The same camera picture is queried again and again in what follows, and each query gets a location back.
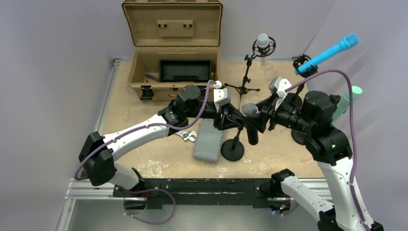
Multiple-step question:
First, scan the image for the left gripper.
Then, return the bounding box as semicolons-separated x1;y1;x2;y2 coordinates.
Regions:
186;103;242;130

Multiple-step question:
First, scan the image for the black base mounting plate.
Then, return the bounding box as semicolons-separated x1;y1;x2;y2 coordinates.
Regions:
113;178;288;209

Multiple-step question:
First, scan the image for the screwdriver in toolbox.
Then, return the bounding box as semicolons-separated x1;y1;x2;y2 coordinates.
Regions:
145;73;160;82

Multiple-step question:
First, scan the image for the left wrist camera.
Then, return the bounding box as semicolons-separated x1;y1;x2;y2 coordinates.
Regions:
213;81;231;112

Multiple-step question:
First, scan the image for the black tripod shock-mount stand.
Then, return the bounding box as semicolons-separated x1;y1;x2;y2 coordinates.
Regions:
225;36;276;109

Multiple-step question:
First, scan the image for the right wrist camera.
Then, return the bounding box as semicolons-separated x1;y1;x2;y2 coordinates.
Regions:
268;77;292;111

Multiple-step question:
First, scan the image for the red handled adjustable wrench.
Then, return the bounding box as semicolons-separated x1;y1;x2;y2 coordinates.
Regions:
175;131;197;142

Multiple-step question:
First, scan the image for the mint green microphone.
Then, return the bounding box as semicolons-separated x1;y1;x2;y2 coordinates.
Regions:
332;86;363;122

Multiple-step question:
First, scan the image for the aluminium table frame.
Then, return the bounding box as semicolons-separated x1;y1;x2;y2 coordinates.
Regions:
57;59;327;231

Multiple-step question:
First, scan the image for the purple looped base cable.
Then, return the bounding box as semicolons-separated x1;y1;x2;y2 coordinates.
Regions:
123;187;177;226

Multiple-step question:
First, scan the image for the black stand holding green microphone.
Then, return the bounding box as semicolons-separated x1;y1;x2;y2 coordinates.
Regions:
291;129;311;146

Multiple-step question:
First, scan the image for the white microphone grey grille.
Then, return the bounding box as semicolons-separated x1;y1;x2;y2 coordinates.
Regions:
256;33;269;66

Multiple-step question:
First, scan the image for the black round-base clip stand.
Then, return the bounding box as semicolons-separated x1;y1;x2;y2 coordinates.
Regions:
221;127;244;162

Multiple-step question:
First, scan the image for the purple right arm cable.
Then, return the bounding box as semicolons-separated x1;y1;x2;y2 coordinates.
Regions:
285;69;372;231

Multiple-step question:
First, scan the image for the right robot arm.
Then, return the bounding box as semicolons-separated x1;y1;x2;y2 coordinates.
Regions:
242;91;383;231

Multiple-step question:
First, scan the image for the black stand holding blue microphone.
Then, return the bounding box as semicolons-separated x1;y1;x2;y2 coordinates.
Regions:
281;54;319;111

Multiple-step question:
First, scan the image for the blue microphone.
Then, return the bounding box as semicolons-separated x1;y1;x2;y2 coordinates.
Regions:
295;34;359;75

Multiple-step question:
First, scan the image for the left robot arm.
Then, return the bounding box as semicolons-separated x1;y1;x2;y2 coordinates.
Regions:
75;80;244;197

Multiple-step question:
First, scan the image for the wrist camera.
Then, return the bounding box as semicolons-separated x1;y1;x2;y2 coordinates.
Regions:
268;77;292;111
213;81;231;112

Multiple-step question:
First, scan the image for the grey plastic case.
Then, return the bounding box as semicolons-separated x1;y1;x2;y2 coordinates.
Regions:
192;119;224;163

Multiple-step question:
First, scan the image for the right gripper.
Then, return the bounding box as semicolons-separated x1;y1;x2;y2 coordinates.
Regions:
244;93;315;134

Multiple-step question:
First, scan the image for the black microphone silver grille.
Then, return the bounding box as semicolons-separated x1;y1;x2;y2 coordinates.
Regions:
242;103;258;145

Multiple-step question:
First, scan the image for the black tray in toolbox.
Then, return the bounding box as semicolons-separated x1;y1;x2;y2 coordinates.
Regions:
159;59;212;83

